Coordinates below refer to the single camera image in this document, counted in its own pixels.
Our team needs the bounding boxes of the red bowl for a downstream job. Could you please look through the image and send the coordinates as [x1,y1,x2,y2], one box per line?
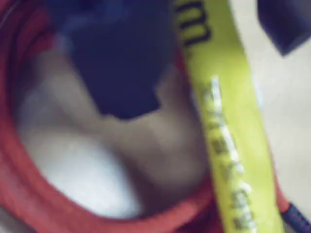
[0,0,311,233]

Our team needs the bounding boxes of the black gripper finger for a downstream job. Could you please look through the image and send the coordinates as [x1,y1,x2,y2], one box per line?
[257,0,311,57]
[46,0,179,121]

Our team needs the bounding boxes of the yellow instant coffee stick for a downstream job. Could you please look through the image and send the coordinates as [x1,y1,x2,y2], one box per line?
[171,0,285,233]

